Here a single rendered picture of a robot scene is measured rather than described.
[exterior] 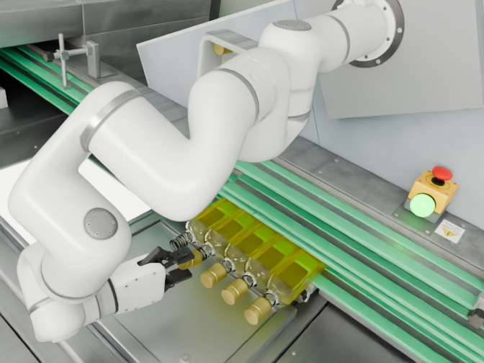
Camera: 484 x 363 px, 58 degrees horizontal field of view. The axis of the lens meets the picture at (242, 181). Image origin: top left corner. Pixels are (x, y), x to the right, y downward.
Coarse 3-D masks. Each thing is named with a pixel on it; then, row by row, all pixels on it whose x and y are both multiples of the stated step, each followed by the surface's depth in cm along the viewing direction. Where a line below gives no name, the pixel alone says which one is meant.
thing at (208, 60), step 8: (208, 40) 107; (216, 40) 104; (200, 48) 108; (208, 48) 109; (232, 48) 102; (240, 48) 101; (200, 56) 109; (208, 56) 110; (216, 56) 112; (224, 56) 113; (232, 56) 112; (200, 64) 110; (208, 64) 112; (216, 64) 114; (200, 72) 111; (208, 72) 113
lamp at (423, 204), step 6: (414, 198) 86; (420, 198) 85; (426, 198) 84; (432, 198) 85; (414, 204) 85; (420, 204) 84; (426, 204) 84; (432, 204) 84; (414, 210) 86; (420, 210) 85; (426, 210) 84; (432, 210) 84; (420, 216) 86
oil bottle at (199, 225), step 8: (224, 200) 104; (208, 208) 101; (216, 208) 101; (224, 208) 102; (232, 208) 102; (240, 208) 103; (200, 216) 98; (208, 216) 99; (216, 216) 99; (224, 216) 100; (192, 224) 96; (200, 224) 96; (208, 224) 96; (192, 232) 96; (200, 232) 95; (200, 240) 96
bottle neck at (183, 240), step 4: (184, 232) 96; (188, 232) 96; (176, 236) 95; (180, 236) 94; (184, 236) 94; (188, 236) 95; (192, 236) 95; (172, 240) 93; (176, 240) 93; (180, 240) 93; (184, 240) 94; (188, 240) 94; (192, 240) 96; (172, 244) 94; (176, 244) 92; (180, 244) 93; (184, 244) 94; (188, 244) 95; (172, 248) 94; (176, 248) 94; (180, 248) 93
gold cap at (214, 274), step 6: (216, 264) 89; (210, 270) 87; (216, 270) 87; (222, 270) 88; (204, 276) 86; (210, 276) 86; (216, 276) 86; (222, 276) 88; (204, 282) 87; (210, 282) 86; (216, 282) 87
